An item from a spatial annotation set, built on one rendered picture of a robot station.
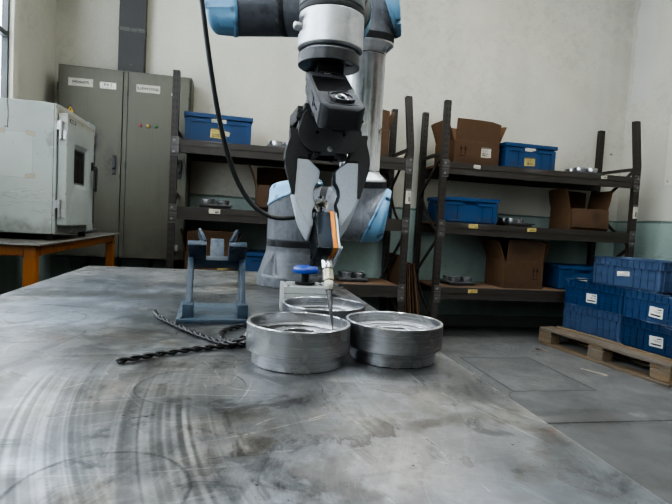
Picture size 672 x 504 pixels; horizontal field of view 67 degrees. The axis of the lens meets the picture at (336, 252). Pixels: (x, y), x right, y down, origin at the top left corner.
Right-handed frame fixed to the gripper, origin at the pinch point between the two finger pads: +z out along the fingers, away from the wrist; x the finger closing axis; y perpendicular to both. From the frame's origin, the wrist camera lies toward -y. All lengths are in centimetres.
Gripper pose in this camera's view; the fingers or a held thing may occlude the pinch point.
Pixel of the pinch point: (323, 230)
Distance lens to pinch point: 57.3
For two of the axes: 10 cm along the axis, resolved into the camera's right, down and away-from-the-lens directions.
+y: -2.4, -0.7, 9.7
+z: -0.6, 10.0, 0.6
